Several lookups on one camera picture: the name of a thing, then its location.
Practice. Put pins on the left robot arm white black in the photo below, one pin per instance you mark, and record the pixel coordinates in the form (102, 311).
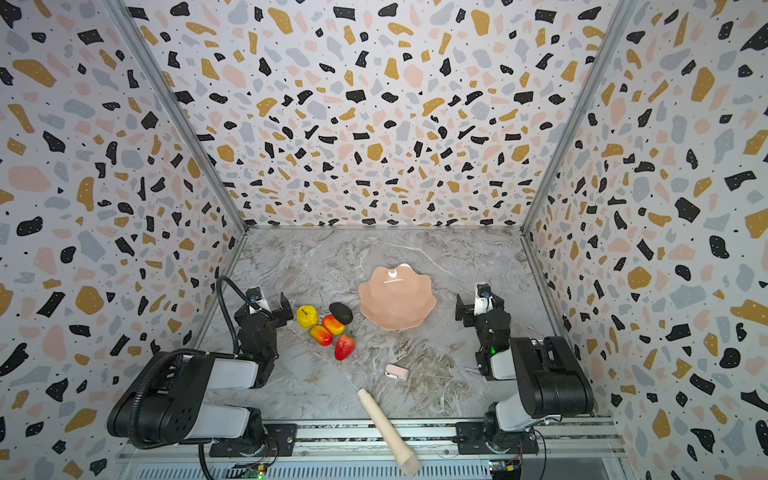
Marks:
(166, 404)

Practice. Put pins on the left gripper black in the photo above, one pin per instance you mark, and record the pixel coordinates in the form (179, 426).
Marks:
(274, 312)

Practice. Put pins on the yellow fake apple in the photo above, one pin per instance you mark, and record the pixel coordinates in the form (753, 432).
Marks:
(307, 317)

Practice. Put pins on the red fake strawberry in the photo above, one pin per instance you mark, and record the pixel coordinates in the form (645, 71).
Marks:
(345, 346)

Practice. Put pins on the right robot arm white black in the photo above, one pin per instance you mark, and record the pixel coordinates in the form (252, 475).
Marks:
(551, 385)

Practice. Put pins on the red yellow fake mango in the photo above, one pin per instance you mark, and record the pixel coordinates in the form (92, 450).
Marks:
(321, 335)
(333, 325)

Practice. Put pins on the small pink clip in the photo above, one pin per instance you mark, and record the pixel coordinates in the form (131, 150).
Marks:
(396, 372)

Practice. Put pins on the dark fake avocado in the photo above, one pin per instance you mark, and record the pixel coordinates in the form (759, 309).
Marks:
(341, 312)

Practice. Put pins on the pink scalloped fruit bowl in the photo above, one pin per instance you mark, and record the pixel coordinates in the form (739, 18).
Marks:
(397, 298)

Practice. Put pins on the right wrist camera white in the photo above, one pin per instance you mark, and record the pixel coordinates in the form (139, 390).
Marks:
(483, 302)

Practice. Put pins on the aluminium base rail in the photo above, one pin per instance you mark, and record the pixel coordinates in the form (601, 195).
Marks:
(447, 448)

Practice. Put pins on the wooden pestle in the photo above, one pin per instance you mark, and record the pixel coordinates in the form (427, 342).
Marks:
(404, 456)

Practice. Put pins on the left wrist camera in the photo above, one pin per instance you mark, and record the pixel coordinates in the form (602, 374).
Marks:
(256, 301)

